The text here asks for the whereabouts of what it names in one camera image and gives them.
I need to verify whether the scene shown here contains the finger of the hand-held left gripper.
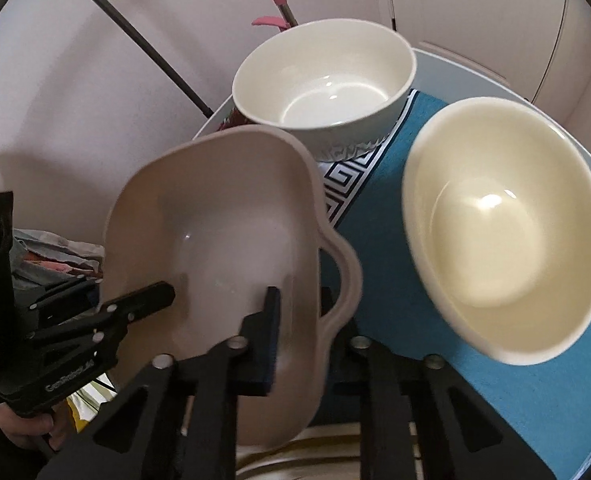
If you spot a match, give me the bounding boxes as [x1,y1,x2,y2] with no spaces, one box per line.
[24,282,177,357]
[28,278,102,327]

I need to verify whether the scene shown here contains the cream round bowl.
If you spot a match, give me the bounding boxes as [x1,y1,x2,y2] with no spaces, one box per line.
[402,97,591,366]

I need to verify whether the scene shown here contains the white round bowl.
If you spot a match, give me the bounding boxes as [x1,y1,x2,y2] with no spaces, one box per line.
[232,20,417,163]

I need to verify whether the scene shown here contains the white panelled door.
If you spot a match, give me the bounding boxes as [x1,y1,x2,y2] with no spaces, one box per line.
[365,0,591,126]

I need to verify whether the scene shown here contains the teal patterned tablecloth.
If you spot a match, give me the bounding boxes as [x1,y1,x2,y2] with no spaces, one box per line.
[216,89,591,480]

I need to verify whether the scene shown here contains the pink square dish with handles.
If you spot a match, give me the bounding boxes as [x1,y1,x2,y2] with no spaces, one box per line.
[103,126,363,448]

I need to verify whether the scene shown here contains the person's left hand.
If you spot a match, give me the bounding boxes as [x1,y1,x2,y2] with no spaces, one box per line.
[0,404,70,454]

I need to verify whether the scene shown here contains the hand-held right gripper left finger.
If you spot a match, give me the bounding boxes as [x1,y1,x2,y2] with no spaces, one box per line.
[38,286,281,480]

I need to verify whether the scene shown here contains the yellow rimmed plate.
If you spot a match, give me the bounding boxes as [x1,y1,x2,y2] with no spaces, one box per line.
[238,422,369,480]

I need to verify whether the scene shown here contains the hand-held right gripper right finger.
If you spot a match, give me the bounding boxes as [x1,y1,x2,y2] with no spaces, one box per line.
[319,287,559,480]

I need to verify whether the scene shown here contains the crumpled cloth pile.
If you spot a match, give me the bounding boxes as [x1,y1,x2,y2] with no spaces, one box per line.
[12,229,107,282]

